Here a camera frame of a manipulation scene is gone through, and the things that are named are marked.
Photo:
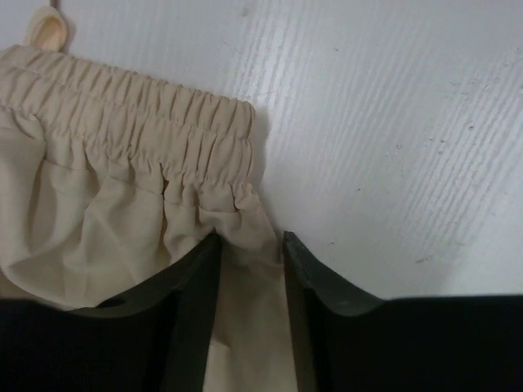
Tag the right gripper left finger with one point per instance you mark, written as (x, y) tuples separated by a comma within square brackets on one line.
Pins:
[(152, 337)]

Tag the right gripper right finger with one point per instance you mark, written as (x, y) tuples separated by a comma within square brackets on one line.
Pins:
[(346, 339)]

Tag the beige trousers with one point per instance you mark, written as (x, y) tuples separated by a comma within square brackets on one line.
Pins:
[(110, 176)]

